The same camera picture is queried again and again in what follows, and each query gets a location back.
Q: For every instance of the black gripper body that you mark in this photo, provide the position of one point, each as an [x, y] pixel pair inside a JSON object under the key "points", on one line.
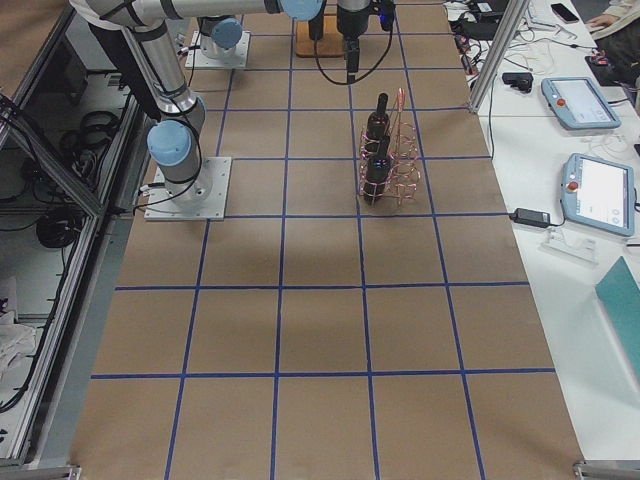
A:
{"points": [[351, 22]]}

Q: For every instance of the dark wine bottle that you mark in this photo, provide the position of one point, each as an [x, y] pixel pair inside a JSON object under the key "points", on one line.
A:
{"points": [[316, 27], [378, 168], [377, 124]]}

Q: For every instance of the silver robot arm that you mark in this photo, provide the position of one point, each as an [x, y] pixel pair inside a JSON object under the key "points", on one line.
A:
{"points": [[223, 32], [134, 36]]}

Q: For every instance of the wooden tray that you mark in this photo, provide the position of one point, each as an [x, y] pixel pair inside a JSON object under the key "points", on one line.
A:
{"points": [[329, 46]]}

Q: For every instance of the black handheld device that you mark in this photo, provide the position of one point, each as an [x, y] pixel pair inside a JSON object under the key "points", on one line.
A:
{"points": [[521, 81]]}

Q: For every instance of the black power adapter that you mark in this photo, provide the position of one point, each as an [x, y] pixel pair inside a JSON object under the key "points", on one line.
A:
{"points": [[535, 218]]}

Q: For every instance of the blue teach pendant far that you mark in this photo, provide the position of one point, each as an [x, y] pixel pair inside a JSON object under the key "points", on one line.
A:
{"points": [[578, 103]]}

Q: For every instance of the blue teach pendant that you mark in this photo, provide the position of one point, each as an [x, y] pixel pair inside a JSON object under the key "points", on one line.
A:
{"points": [[598, 193], [578, 103]]}

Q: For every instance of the clear acrylic stand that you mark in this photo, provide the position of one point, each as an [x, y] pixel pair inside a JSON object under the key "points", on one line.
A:
{"points": [[581, 248]]}

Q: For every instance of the blue teach pendant near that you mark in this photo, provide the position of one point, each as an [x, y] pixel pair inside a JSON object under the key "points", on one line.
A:
{"points": [[598, 193]]}

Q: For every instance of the copper wire bottle basket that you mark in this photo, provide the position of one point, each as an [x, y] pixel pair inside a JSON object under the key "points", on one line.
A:
{"points": [[404, 175]]}

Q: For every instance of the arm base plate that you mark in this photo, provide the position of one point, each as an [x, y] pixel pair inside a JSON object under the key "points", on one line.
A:
{"points": [[205, 199], [205, 55]]}

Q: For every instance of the aluminium frame post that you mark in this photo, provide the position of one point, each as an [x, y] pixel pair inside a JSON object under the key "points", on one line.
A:
{"points": [[505, 33]]}

